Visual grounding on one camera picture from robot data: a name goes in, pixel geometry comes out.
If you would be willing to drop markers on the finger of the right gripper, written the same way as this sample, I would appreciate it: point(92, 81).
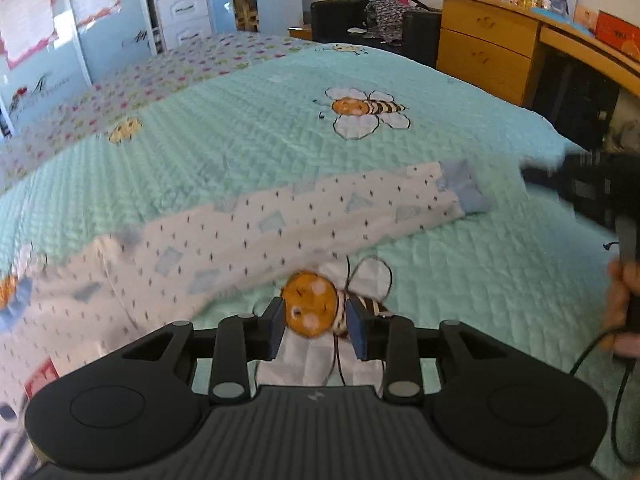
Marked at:
point(551, 179)

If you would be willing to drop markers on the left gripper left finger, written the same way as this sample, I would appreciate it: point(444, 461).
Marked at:
point(239, 340)

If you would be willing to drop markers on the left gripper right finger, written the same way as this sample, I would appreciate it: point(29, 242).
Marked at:
point(391, 339)

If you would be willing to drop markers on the white patterned baby garment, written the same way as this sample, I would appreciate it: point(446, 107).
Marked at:
point(311, 238)

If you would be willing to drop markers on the black chair with clothes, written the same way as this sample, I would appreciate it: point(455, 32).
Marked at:
point(410, 31)

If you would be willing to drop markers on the right hand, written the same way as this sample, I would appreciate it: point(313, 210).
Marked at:
point(624, 282)

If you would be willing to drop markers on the mint green bee quilt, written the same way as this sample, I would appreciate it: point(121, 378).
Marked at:
point(526, 269)

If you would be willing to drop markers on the wooden desk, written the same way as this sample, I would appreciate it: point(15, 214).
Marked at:
point(500, 48)

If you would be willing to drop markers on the orange box on desk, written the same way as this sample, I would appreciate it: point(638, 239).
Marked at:
point(618, 34)

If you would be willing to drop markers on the heart patterned bedsheet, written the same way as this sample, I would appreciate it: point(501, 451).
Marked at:
point(100, 108)

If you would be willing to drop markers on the white drawer cabinet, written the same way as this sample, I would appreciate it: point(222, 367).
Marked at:
point(183, 21)

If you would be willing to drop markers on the pale blue sliding wardrobe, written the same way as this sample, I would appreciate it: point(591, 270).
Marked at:
point(53, 50)

